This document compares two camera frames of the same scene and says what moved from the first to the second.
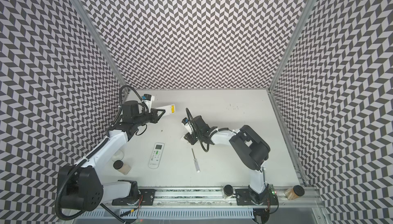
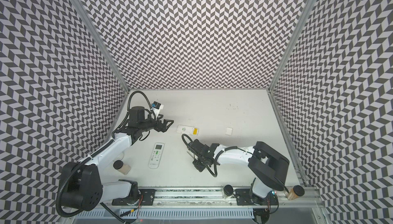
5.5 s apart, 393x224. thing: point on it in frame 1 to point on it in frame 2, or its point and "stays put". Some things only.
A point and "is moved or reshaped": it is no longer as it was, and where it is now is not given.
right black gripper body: x=191 y=134 to x=196 y=154
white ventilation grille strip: x=238 y=214 stays put
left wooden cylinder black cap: x=123 y=168 stays put
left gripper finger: x=164 y=112 to x=166 y=121
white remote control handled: x=169 y=109 is moved or reshaped
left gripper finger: x=156 y=120 to x=166 y=126
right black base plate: x=243 y=198 stays put
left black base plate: x=147 y=197 stays put
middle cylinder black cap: x=228 y=189 stays put
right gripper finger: x=190 y=138 to x=199 y=165
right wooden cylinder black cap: x=293 y=193 stays put
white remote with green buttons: x=156 y=155 stays put
